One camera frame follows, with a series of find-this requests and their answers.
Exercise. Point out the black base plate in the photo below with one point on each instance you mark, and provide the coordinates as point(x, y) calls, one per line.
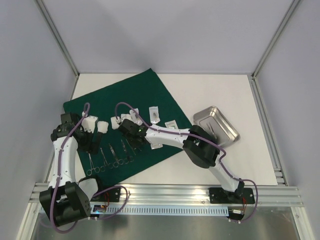
point(110, 196)
point(218, 195)

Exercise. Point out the clear pouch right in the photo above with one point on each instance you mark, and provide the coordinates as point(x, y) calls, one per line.
point(154, 114)

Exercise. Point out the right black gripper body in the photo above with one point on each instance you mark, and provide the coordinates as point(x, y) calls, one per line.
point(135, 141)

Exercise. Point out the aluminium frame post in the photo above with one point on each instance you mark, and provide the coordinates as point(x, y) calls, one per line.
point(56, 35)
point(276, 36)

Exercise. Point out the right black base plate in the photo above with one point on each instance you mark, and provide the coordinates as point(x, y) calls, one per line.
point(218, 195)

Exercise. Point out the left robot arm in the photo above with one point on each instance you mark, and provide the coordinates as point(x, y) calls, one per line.
point(65, 200)

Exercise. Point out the clear pouch left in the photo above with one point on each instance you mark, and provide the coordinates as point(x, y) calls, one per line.
point(134, 116)

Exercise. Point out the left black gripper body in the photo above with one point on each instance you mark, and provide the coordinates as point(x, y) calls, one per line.
point(82, 131)

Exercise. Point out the aluminium front rail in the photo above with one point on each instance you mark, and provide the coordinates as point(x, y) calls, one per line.
point(197, 195)

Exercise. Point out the steel tweezers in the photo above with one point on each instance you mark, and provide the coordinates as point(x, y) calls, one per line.
point(132, 149)
point(211, 130)

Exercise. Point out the white gauze left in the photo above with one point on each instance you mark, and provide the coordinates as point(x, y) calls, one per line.
point(102, 127)

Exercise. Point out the left aluminium frame post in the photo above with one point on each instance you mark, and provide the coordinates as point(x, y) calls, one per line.
point(56, 35)

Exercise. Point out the suture packet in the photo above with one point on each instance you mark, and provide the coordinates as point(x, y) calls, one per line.
point(171, 125)
point(155, 146)

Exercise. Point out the green surgical cloth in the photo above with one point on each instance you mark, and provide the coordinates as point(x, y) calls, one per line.
point(166, 165)

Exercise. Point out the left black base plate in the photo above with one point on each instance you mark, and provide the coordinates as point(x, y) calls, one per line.
point(110, 196)

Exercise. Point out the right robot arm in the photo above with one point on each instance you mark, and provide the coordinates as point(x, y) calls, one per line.
point(200, 147)

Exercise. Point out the right aluminium frame post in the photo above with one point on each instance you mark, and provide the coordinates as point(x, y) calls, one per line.
point(276, 36)

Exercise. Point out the steel hemostat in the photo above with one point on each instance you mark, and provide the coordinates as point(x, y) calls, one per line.
point(92, 165)
point(105, 163)

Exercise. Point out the grey slotted cable duct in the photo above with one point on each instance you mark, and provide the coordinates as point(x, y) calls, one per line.
point(175, 210)

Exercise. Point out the stainless steel tray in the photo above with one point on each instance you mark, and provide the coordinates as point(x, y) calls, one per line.
point(227, 134)

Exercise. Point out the clear pouch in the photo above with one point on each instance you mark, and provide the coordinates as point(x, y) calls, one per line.
point(134, 116)
point(154, 114)

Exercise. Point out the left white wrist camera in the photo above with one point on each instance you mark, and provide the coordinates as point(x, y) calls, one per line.
point(89, 123)

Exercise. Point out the white gauze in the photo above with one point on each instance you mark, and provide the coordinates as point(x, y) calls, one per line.
point(102, 127)
point(126, 117)

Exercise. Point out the white gauze right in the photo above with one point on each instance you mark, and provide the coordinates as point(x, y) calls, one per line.
point(126, 117)

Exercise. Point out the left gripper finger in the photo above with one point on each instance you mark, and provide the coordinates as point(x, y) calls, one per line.
point(85, 142)
point(95, 143)

